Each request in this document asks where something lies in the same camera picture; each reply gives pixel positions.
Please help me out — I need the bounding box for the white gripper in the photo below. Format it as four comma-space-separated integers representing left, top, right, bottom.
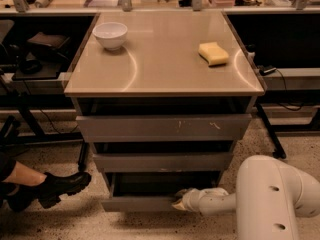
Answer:
172, 188, 229, 213

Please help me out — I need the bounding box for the grey bottom drawer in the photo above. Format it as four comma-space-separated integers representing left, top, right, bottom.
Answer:
101, 171, 221, 212

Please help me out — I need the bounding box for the grey drawer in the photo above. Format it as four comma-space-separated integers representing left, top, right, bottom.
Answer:
93, 152, 233, 172
101, 171, 221, 212
76, 114, 251, 142

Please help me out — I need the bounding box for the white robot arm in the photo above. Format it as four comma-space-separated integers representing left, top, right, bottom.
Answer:
172, 155, 320, 240

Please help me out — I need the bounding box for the grey middle drawer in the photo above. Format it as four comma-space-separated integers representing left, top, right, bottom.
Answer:
93, 152, 233, 172

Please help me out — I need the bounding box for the grey top drawer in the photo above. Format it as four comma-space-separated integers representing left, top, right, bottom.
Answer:
76, 114, 251, 142

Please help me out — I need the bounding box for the grey drawer cabinet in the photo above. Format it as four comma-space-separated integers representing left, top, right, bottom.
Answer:
63, 10, 266, 185

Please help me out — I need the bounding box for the black table leg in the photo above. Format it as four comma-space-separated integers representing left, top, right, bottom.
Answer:
256, 103, 286, 159

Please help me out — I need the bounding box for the black leather boot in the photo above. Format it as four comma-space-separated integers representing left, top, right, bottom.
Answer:
4, 172, 91, 212

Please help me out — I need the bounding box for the yellow sponge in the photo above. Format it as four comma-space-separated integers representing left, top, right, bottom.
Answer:
198, 42, 229, 66

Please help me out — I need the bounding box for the black power adapter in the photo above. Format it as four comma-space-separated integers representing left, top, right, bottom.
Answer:
259, 66, 277, 76

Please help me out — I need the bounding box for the person's lower leg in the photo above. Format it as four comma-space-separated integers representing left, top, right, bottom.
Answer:
0, 153, 46, 186

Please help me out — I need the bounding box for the white ceramic bowl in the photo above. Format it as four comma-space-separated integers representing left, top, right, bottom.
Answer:
92, 22, 128, 50

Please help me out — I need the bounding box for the dark box on shelf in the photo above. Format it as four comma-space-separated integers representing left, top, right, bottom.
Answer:
26, 32, 70, 62

